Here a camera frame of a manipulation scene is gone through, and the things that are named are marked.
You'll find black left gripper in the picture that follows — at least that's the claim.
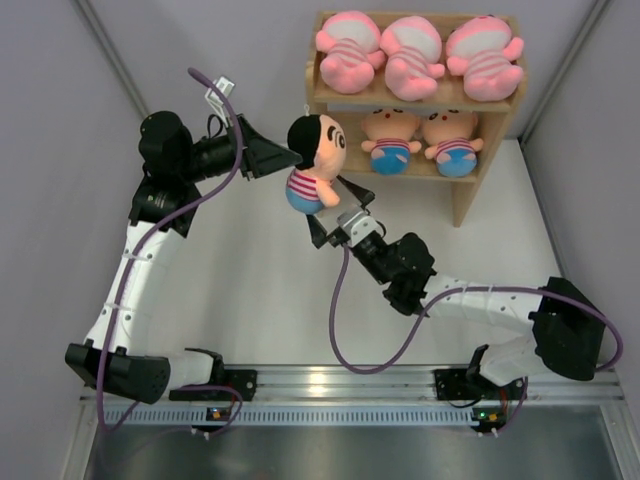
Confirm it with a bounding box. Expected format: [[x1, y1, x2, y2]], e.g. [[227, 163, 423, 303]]
[[176, 113, 301, 184]]

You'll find boy doll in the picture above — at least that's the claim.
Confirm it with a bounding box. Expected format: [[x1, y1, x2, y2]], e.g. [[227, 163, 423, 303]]
[[420, 109, 484, 178], [285, 113, 346, 215], [361, 108, 422, 175]]

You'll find boy doll front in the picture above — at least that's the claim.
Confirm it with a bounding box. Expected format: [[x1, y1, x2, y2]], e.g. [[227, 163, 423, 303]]
[[420, 109, 484, 178]]

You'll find pink plush with heart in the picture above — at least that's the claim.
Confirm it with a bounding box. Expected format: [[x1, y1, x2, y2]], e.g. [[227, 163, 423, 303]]
[[315, 11, 386, 94]]

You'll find pink plush face down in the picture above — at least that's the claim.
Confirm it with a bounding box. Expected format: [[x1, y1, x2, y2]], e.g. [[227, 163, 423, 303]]
[[380, 16, 445, 102]]

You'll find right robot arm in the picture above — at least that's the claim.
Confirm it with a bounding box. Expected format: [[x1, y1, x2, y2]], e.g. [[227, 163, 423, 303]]
[[307, 179, 607, 397]]

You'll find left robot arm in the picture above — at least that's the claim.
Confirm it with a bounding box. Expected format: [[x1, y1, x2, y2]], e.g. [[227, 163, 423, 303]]
[[65, 111, 301, 404]]

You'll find wooden two-tier shelf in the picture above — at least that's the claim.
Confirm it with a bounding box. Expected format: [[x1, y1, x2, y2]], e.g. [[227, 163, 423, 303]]
[[306, 11, 526, 225]]

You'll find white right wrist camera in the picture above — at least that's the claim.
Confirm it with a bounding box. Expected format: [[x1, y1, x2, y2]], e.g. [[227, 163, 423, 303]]
[[337, 208, 384, 247]]

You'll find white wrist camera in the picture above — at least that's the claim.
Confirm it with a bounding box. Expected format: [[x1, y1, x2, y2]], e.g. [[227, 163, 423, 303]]
[[203, 75, 237, 124], [337, 208, 384, 247]]

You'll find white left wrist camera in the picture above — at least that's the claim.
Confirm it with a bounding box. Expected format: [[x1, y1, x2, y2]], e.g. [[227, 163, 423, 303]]
[[203, 75, 237, 124]]

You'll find aluminium front rail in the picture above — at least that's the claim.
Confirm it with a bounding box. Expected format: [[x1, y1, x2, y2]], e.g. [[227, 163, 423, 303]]
[[79, 363, 626, 404]]

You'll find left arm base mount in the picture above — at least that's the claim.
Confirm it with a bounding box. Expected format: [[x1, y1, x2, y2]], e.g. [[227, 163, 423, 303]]
[[169, 368, 258, 402]]

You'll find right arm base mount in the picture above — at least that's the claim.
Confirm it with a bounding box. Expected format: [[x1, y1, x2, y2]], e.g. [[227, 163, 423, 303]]
[[433, 368, 524, 403]]

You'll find aluminium left frame post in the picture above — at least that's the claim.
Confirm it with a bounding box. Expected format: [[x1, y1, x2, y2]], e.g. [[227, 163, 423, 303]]
[[70, 0, 162, 122]]

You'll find aluminium frame post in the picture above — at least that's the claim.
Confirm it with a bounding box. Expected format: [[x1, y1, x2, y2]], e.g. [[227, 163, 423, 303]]
[[518, 0, 613, 147], [70, 0, 162, 122]]

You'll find grey slotted cable duct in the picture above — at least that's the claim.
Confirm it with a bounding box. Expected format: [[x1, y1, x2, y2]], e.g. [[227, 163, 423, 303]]
[[104, 404, 479, 427]]

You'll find aluminium right frame post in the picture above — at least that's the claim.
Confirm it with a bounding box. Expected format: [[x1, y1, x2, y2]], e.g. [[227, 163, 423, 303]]
[[518, 0, 613, 147]]

